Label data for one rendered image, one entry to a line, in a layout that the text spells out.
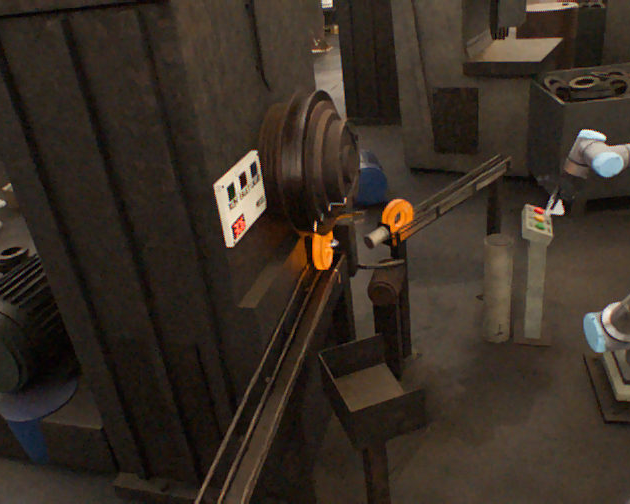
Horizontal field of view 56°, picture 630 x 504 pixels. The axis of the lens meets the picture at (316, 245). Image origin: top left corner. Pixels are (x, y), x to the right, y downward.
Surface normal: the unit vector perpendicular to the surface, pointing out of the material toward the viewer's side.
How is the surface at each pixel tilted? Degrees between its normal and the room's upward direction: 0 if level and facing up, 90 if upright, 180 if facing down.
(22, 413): 0
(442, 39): 90
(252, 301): 0
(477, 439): 0
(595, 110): 90
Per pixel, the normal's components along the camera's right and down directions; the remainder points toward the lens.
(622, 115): -0.03, 0.47
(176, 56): -0.28, 0.47
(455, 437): -0.11, -0.88
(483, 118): -0.51, 0.45
